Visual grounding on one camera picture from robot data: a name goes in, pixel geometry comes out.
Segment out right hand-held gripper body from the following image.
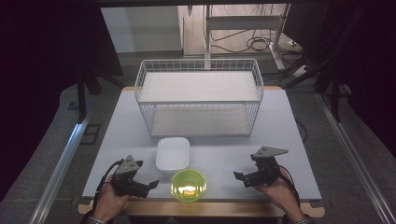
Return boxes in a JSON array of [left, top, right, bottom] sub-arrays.
[[248, 146, 290, 188]]

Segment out white wire rack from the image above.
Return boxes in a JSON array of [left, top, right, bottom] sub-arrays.
[[134, 58, 265, 138]]

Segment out white power strip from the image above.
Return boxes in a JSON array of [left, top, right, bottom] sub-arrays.
[[291, 64, 310, 79]]

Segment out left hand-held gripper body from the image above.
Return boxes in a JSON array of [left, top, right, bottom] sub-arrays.
[[110, 154, 151, 199]]

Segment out person's right hand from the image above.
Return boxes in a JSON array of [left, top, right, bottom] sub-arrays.
[[253, 167, 305, 220]]

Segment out grey table mat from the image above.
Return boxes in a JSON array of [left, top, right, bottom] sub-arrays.
[[81, 88, 323, 202]]

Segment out black metal stand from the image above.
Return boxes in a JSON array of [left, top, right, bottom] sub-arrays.
[[75, 60, 126, 123], [279, 6, 368, 123]]

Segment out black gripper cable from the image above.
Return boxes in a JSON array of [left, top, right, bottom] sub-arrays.
[[277, 165, 303, 207], [93, 158, 126, 202]]

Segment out aluminium floor rail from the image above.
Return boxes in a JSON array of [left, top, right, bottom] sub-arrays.
[[315, 92, 396, 224], [28, 110, 95, 224]]

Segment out white square bowl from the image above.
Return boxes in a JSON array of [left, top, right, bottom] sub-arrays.
[[155, 136, 191, 175]]

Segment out person's left hand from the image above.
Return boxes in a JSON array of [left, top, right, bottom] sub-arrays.
[[92, 174, 131, 223]]

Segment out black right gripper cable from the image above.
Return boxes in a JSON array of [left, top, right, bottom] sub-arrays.
[[277, 165, 303, 207]]

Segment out black floor cables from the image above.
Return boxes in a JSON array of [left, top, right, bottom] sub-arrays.
[[210, 28, 303, 55]]

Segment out white cabinet panel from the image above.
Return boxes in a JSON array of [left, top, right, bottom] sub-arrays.
[[100, 6, 183, 54]]

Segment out thin black cable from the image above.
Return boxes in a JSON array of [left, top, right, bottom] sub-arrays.
[[294, 117, 309, 145]]

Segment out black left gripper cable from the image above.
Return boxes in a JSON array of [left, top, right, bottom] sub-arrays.
[[93, 158, 126, 202]]

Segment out green translucent bowl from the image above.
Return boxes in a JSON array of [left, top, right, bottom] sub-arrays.
[[170, 168, 207, 203]]

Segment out white metal desk frame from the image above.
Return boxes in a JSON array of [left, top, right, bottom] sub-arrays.
[[203, 3, 291, 72]]

